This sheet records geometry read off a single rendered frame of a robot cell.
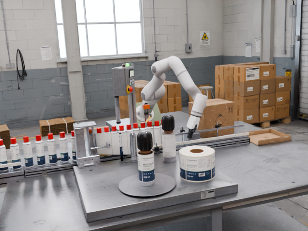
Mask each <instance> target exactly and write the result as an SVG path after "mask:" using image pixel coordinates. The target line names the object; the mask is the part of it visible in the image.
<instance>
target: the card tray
mask: <svg viewBox="0 0 308 231"><path fill-rule="evenodd" d="M240 133H242V132H240ZM243 133H246V132H243ZM246 136H248V137H249V138H250V142H251V143H253V144H256V145H258V146H259V145H265V144H271V143H279V142H285V141H291V135H288V134H285V133H282V132H279V131H277V130H274V129H271V128H269V129H262V130H256V131H249V135H246Z"/></svg>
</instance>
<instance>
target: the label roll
mask: <svg viewBox="0 0 308 231"><path fill-rule="evenodd" d="M179 167H180V178H181V179H183V180H185V181H189V182H206V181H209V180H212V179H213V178H214V177H215V150H214V149H213V148H211V147H207V146H188V147H184V148H181V149H180V150H179Z"/></svg>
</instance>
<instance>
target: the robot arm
mask: <svg viewBox="0 0 308 231"><path fill-rule="evenodd" d="M169 70H173V72H174V73H175V75H176V77H177V78H178V80H179V82H180V83H181V85H182V87H183V88H184V90H185V91H186V92H187V93H188V94H189V95H190V96H191V97H192V99H193V100H194V104H193V107H192V111H191V115H190V118H189V120H188V123H187V127H188V129H189V130H188V135H187V138H190V139H191V138H192V135H193V133H194V132H195V131H196V130H197V129H198V125H199V121H200V118H201V116H202V114H203V111H204V109H205V108H206V106H207V103H206V101H207V96H205V95H202V93H201V92H200V90H199V89H198V87H197V86H196V85H195V84H194V82H193V80H192V78H191V77H190V75H189V73H188V71H187V70H186V68H185V66H184V64H183V63H182V61H181V60H180V59H179V58H178V57H176V56H171V57H168V58H165V59H163V60H160V61H157V62H155V63H154V64H153V65H152V66H151V71H152V73H153V74H154V76H153V79H152V80H151V81H150V82H149V83H148V84H147V85H146V86H145V87H144V88H143V90H142V91H141V97H142V99H143V101H142V103H141V105H140V106H138V107H137V108H136V114H137V119H138V120H140V121H142V122H145V117H144V109H143V104H144V103H148V104H149V105H150V109H149V110H148V111H149V113H151V114H152V117H151V118H150V119H149V121H151V120H152V119H153V117H154V112H153V108H154V105H155V104H156V103H157V102H158V101H159V100H160V99H161V98H162V97H163V96H164V94H165V87H164V85H163V83H164V81H165V72H167V71H169Z"/></svg>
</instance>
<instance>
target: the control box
mask: <svg viewBox="0 0 308 231"><path fill-rule="evenodd" d="M129 69H133V66H128V67H121V66H120V67H115V68H112V82H113V94H114V96H127V95H129V94H131V93H134V92H135V85H134V84H133V85H130V80H131V79H134V77H130V76H129ZM130 87H132V88H133V91H132V92H130V91H128V88H130Z"/></svg>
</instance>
